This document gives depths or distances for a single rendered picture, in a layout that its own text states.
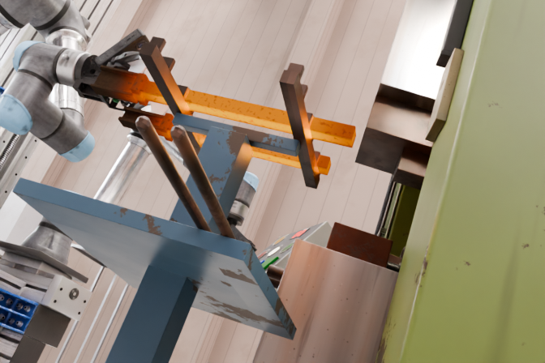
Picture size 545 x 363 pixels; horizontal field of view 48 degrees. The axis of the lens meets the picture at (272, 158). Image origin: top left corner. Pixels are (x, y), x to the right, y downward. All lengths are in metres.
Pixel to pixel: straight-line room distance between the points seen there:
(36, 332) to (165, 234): 1.23
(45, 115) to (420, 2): 0.93
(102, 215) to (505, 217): 0.57
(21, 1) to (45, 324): 0.89
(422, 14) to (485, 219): 0.75
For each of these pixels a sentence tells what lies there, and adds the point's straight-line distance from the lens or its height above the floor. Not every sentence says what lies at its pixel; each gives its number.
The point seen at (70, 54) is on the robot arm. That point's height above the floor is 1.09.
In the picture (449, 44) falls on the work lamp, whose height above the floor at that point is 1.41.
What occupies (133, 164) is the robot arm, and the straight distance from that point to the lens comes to 2.17.
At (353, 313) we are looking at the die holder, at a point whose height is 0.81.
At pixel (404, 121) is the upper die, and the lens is 1.46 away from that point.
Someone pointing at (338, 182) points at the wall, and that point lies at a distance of 5.79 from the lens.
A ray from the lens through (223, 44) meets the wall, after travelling 7.69.
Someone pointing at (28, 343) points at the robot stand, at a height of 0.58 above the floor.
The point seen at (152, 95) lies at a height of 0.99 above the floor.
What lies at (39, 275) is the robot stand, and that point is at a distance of 1.93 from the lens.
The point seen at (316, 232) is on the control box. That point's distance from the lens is 1.84.
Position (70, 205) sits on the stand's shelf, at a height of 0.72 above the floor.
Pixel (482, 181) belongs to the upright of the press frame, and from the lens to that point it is 0.97.
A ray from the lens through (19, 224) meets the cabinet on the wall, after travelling 7.52.
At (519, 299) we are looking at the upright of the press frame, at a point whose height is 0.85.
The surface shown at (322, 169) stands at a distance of 1.02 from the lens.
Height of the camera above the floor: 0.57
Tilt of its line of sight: 24 degrees up
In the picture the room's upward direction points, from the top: 21 degrees clockwise
